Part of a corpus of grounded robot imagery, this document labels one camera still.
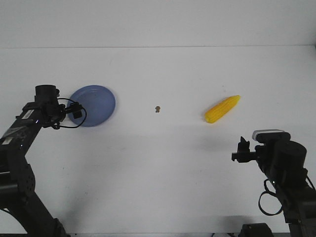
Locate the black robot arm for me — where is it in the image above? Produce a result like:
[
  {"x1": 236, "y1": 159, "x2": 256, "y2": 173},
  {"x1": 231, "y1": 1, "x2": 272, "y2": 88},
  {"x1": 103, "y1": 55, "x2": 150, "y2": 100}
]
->
[
  {"x1": 0, "y1": 85, "x2": 87, "y2": 237},
  {"x1": 232, "y1": 132, "x2": 316, "y2": 237}
]

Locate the yellow corn cob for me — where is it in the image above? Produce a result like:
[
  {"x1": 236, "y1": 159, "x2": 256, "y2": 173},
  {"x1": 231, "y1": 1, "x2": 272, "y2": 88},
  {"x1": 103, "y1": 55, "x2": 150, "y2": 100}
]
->
[{"x1": 204, "y1": 95, "x2": 241, "y2": 123}]

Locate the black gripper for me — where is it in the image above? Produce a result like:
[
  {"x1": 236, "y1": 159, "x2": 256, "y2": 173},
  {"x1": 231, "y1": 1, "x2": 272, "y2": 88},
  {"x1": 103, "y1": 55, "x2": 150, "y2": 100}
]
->
[
  {"x1": 35, "y1": 85, "x2": 83, "y2": 127},
  {"x1": 232, "y1": 136, "x2": 307, "y2": 184}
]

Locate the blue round plate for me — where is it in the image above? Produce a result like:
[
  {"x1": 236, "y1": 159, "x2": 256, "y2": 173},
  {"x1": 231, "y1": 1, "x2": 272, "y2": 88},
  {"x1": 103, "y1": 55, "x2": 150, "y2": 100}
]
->
[{"x1": 68, "y1": 85, "x2": 116, "y2": 127}]

